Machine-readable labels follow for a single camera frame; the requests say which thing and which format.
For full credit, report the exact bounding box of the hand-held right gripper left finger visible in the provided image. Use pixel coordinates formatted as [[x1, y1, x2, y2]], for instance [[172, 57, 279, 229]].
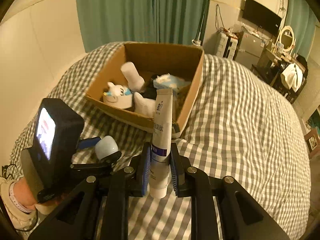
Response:
[[27, 142, 153, 240]]

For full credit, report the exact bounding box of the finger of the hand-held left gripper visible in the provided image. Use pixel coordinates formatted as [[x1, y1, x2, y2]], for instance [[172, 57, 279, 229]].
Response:
[[70, 151, 122, 178], [76, 136, 100, 152]]

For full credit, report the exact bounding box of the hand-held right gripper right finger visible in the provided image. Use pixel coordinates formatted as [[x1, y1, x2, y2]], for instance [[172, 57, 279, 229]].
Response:
[[169, 142, 272, 240]]

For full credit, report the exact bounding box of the white round jar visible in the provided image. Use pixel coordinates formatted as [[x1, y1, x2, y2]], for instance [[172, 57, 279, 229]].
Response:
[[95, 135, 118, 160]]

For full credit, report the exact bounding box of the white toothpaste tube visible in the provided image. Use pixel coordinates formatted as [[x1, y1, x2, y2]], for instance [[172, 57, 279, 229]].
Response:
[[149, 88, 173, 199]]

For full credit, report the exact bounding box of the cardboard box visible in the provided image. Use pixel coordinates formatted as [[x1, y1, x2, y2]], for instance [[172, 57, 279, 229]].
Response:
[[84, 42, 205, 139]]

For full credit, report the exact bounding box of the black cloth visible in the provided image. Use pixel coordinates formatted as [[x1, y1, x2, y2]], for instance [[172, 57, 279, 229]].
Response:
[[140, 74, 163, 100]]

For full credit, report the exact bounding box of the blue tissue packet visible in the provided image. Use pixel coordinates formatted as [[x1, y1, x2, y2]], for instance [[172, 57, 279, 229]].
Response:
[[152, 73, 192, 93]]

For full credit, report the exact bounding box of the person's left forearm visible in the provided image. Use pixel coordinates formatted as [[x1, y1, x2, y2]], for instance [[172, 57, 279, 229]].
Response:
[[0, 176, 60, 230]]

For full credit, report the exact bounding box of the checkered blanket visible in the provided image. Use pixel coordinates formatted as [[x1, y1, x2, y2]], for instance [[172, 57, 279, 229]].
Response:
[[10, 41, 313, 240]]

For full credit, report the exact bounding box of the pink wristband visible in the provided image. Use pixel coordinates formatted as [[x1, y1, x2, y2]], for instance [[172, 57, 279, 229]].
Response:
[[9, 182, 33, 213]]

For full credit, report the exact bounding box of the black chair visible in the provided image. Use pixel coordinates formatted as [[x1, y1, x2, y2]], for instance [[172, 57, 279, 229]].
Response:
[[251, 64, 308, 103]]

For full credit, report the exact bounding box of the wide green curtain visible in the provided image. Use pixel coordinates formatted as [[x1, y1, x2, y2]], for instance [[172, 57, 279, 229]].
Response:
[[74, 0, 213, 53]]

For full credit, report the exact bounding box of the white suitcase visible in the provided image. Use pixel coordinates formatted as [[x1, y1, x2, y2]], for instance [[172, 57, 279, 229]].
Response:
[[215, 31, 238, 60]]

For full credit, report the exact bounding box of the grey mini fridge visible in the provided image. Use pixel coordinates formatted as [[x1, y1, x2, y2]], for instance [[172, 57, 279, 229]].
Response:
[[235, 31, 264, 68]]

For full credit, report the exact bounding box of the white towel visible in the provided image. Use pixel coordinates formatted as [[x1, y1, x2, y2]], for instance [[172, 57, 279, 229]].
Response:
[[280, 63, 303, 93]]

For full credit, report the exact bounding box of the wooden dressing table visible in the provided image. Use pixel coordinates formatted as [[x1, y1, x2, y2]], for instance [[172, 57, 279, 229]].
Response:
[[265, 46, 307, 67]]

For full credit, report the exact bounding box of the oval white mirror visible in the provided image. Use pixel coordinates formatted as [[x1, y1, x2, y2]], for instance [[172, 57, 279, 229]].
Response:
[[278, 25, 297, 55]]

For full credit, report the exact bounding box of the narrow green curtain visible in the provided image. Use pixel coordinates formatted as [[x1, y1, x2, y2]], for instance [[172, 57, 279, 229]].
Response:
[[285, 0, 318, 55]]

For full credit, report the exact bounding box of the hanging wall cable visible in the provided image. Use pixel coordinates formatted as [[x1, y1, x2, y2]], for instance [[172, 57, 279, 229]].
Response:
[[215, 4, 225, 30]]

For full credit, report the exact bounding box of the black wall television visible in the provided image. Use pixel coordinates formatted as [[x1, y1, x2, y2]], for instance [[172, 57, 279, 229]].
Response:
[[242, 0, 282, 37]]

